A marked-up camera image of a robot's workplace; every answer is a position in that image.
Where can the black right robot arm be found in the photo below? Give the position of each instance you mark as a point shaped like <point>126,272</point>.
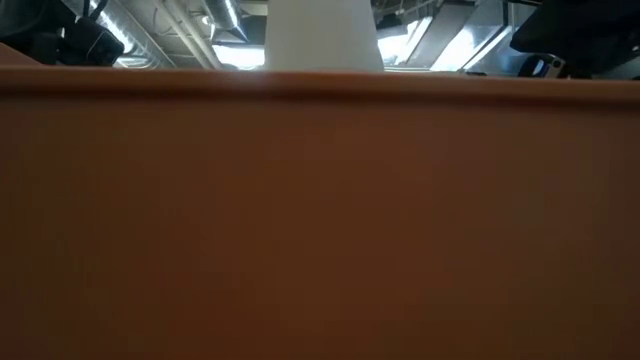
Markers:
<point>590,30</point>

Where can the white shade table lamp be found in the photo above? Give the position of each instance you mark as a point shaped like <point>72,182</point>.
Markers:
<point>322,35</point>

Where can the slanted rectangular metal duct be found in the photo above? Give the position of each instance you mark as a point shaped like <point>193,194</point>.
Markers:
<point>440,40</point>

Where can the narrow silver spiral duct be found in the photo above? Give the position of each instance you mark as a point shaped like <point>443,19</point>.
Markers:
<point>227,17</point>

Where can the wide silver spiral duct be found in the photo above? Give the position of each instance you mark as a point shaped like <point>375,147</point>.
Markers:
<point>140,45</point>

